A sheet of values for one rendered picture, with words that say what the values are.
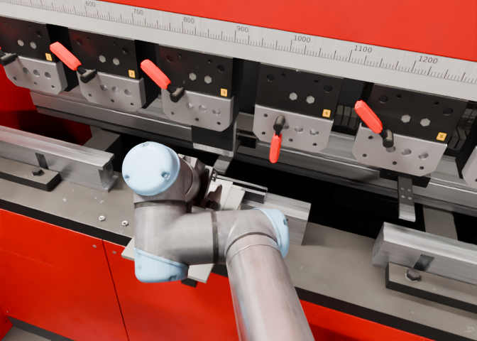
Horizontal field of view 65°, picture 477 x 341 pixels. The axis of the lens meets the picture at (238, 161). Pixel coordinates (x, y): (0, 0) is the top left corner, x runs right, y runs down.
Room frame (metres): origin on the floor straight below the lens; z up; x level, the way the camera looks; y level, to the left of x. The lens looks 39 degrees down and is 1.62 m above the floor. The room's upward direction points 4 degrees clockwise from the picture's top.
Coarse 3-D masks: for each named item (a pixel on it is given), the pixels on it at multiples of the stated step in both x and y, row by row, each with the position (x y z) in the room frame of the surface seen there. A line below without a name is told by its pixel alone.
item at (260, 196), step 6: (228, 180) 0.69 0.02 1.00; (234, 180) 0.69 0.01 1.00; (240, 180) 0.70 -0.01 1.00; (240, 186) 0.68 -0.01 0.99; (246, 186) 0.68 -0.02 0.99; (252, 186) 0.68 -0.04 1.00; (258, 186) 0.68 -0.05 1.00; (246, 192) 0.66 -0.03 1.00; (252, 192) 0.66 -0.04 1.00; (258, 192) 0.66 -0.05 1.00; (264, 192) 0.67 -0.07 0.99; (246, 198) 0.66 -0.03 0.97; (252, 198) 0.66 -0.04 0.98; (258, 198) 0.65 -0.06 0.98; (264, 198) 0.65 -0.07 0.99
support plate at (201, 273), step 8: (232, 192) 0.65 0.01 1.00; (240, 192) 0.65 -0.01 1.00; (232, 200) 0.62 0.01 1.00; (240, 200) 0.62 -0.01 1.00; (224, 208) 0.60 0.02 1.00; (232, 208) 0.60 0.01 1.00; (128, 248) 0.47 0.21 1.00; (128, 256) 0.45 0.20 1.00; (208, 264) 0.44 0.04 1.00; (192, 272) 0.42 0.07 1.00; (200, 272) 0.42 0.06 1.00; (208, 272) 0.42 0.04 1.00; (200, 280) 0.41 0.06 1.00
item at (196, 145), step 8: (192, 128) 0.70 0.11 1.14; (200, 128) 0.70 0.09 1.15; (232, 128) 0.68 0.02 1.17; (192, 136) 0.70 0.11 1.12; (200, 136) 0.70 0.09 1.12; (208, 136) 0.69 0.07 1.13; (216, 136) 0.69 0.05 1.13; (224, 136) 0.68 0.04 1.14; (232, 136) 0.68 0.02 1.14; (200, 144) 0.71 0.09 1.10; (208, 144) 0.69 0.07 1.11; (216, 144) 0.69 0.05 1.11; (224, 144) 0.68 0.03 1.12; (232, 144) 0.68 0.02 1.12; (216, 152) 0.70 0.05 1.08; (224, 152) 0.69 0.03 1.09; (232, 152) 0.69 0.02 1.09
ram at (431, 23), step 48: (96, 0) 0.72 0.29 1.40; (144, 0) 0.69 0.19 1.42; (192, 0) 0.67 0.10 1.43; (240, 0) 0.65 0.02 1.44; (288, 0) 0.63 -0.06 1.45; (336, 0) 0.61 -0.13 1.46; (384, 0) 0.59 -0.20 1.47; (432, 0) 0.57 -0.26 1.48; (192, 48) 0.67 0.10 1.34; (240, 48) 0.64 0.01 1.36; (432, 48) 0.57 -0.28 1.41
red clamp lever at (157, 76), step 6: (144, 60) 0.66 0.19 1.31; (144, 66) 0.65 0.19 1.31; (150, 66) 0.65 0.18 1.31; (150, 72) 0.64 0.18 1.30; (156, 72) 0.65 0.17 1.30; (162, 72) 0.66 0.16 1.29; (156, 78) 0.64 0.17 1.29; (162, 78) 0.64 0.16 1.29; (162, 84) 0.64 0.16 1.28; (168, 84) 0.65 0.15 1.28; (168, 90) 0.64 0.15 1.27; (174, 90) 0.64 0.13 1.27; (180, 90) 0.65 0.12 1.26; (174, 96) 0.63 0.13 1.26; (180, 96) 0.64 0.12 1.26
